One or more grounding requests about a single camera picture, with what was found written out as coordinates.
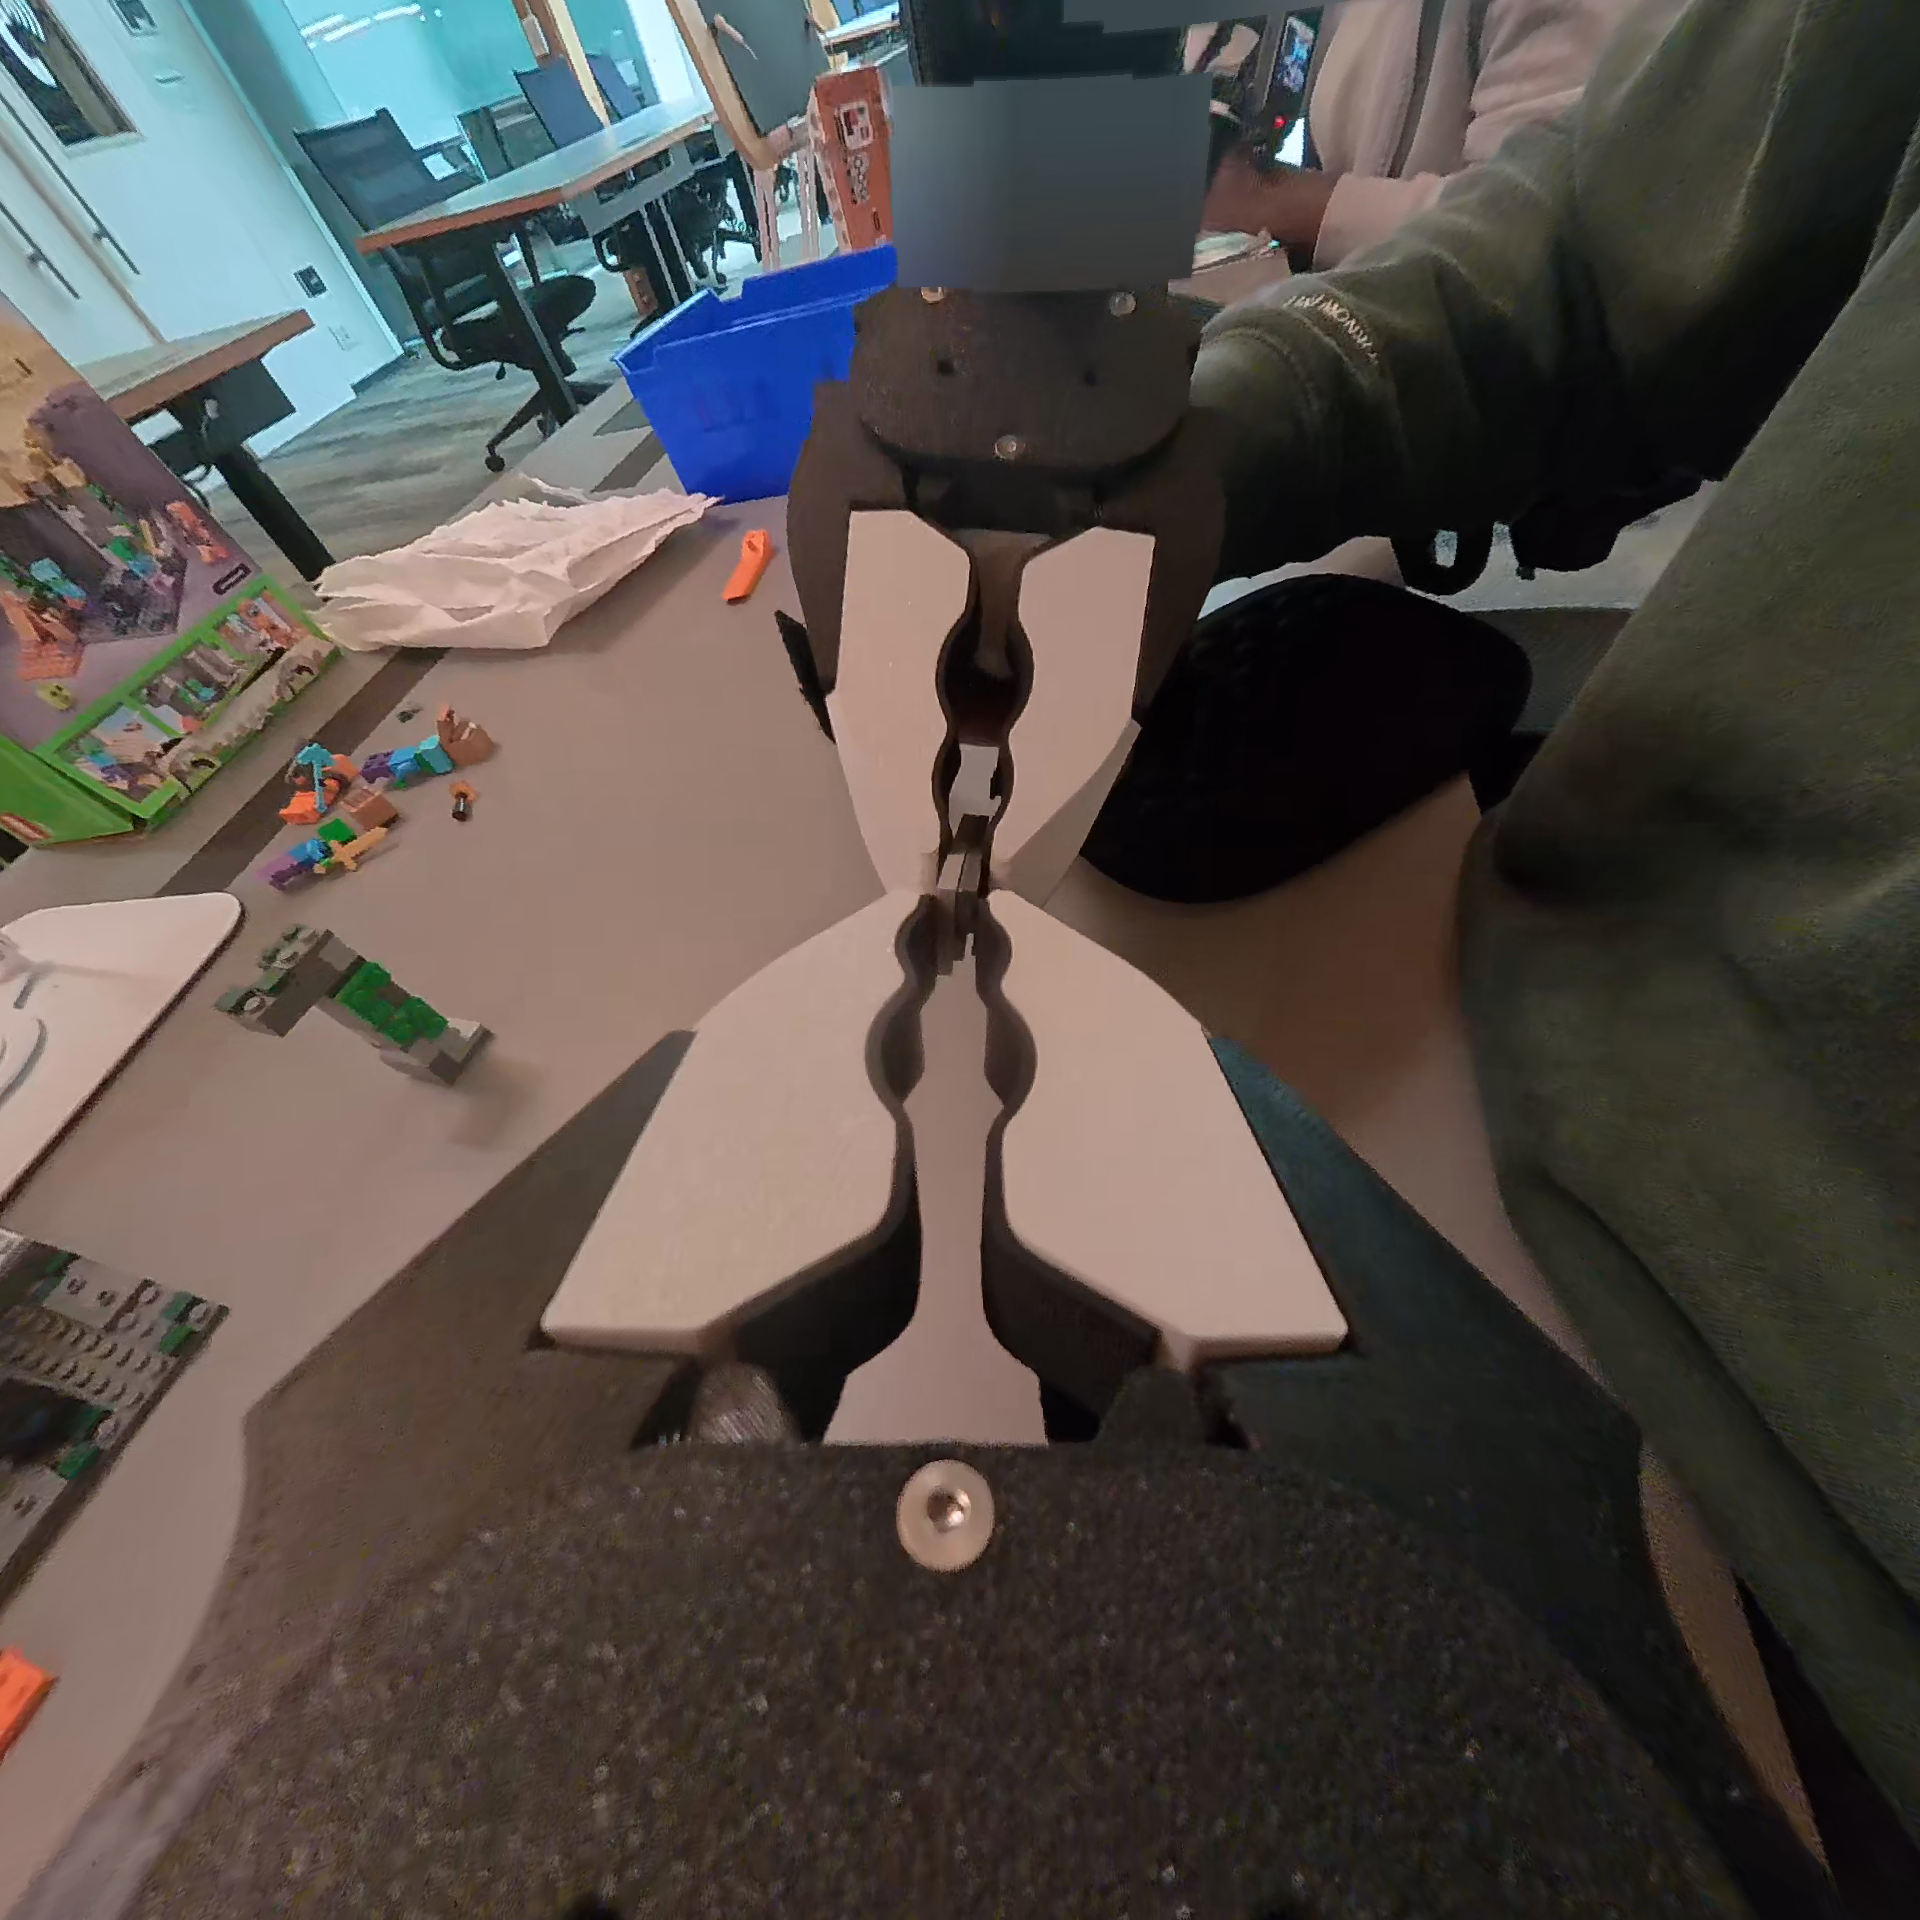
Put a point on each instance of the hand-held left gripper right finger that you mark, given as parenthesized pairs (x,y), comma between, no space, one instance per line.
(1171,1186)

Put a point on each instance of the pile of colourful brick figures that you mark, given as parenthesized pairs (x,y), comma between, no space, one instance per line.
(375,805)

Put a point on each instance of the grey green brick tower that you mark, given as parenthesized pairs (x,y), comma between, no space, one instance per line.
(92,1382)

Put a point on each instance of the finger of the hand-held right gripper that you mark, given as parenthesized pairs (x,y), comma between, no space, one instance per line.
(1074,675)
(893,675)

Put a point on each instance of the orange carton box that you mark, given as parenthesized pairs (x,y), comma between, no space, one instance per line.
(852,157)

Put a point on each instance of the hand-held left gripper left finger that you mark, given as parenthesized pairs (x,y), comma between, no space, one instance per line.
(751,1186)

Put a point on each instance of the long light grey plate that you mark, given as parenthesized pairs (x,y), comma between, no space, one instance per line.
(957,872)

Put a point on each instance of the black office chair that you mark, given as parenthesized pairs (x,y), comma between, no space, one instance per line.
(450,211)

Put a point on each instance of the black quilted wrist rest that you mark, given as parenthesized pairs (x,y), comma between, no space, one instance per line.
(1321,737)

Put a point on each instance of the bright green corner plate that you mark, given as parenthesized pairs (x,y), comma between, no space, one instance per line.
(381,997)

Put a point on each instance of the blue plastic bin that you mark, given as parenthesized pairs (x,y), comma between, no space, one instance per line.
(751,376)

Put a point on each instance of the small grey green brick assembly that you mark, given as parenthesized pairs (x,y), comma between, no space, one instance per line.
(277,978)

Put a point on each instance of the wooden office table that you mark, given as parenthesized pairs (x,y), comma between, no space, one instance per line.
(195,367)
(539,181)

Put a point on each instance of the orange brick separator tool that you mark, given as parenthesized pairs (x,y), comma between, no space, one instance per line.
(747,565)

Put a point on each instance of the green toy box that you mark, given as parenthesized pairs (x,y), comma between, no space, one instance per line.
(152,632)

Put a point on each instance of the white crumpled bag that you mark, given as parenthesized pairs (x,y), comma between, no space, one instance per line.
(509,573)

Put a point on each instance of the orange brick plate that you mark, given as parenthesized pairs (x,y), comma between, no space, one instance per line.
(18,1702)

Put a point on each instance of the white lamp base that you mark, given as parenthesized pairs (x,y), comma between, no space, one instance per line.
(106,1019)

